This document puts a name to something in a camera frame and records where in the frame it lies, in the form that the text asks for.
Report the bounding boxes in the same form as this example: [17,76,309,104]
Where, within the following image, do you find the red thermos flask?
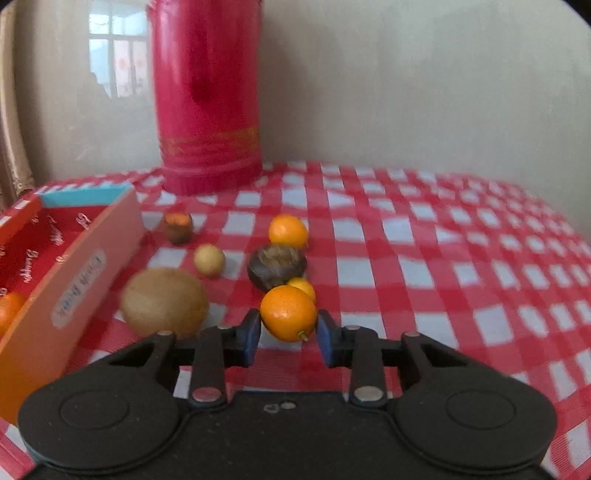
[147,0,264,195]

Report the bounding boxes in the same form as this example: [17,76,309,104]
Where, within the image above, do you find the orange cardboard box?
[0,182,145,425]

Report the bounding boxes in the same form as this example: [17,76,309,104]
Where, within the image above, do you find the small orange mandarin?
[0,292,27,337]
[287,277,317,303]
[260,285,318,343]
[269,215,308,249]

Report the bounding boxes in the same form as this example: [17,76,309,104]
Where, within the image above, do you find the beige curtain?
[0,4,36,213]

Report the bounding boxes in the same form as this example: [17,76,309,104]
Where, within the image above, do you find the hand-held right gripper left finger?
[108,308,262,409]

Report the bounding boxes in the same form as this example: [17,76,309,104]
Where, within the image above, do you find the red checked tablecloth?
[0,161,591,480]

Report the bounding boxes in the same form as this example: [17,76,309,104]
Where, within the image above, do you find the small beige longan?
[194,244,226,277]

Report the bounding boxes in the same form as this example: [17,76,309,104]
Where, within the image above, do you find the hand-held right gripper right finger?
[316,309,467,409]

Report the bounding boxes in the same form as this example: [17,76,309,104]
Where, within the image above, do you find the small dark brown fruit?
[161,211,195,245]

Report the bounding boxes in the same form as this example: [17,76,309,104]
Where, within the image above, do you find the brown kiwi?
[120,268,209,337]

